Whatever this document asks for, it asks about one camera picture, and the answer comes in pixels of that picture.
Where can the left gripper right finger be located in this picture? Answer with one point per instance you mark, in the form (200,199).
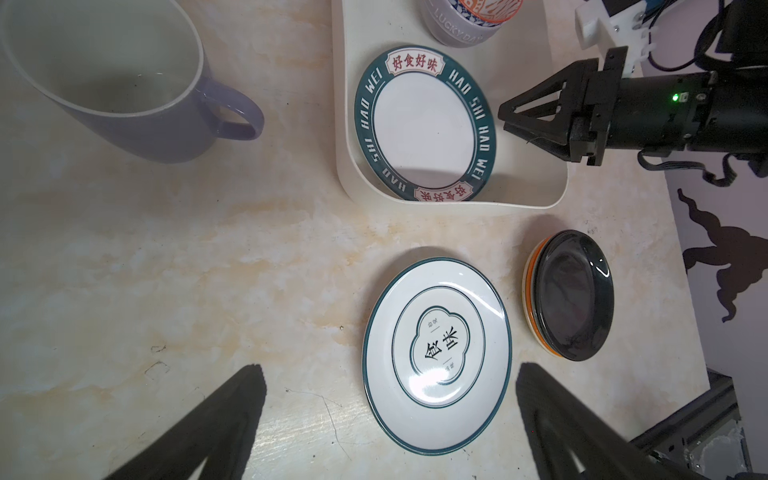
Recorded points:
(569,441)

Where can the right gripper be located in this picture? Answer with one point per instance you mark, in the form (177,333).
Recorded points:
(657,115)

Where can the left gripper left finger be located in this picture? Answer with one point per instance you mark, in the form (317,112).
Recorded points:
(216,437)

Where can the orange patterned bowl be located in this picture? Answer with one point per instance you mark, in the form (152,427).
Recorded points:
(487,13)

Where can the green rimmed lettered plate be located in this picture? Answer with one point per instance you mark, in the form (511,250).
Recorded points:
(424,126)

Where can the black glossy plate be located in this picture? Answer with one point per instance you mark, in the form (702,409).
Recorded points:
(573,295)

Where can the white plate green emblem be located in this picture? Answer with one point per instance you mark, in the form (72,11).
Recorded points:
(436,356)

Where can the lavender ceramic bowl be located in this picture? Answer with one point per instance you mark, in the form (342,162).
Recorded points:
(453,25)

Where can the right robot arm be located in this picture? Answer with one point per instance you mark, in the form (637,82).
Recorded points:
(716,102)

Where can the white plastic bin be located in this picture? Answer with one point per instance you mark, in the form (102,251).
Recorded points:
(512,61)

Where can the orange rimmed plate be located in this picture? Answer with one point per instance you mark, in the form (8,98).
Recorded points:
(527,297)

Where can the lavender ceramic mug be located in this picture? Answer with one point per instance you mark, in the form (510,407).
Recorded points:
(133,72)

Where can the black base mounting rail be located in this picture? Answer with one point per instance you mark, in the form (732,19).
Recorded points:
(705,438)

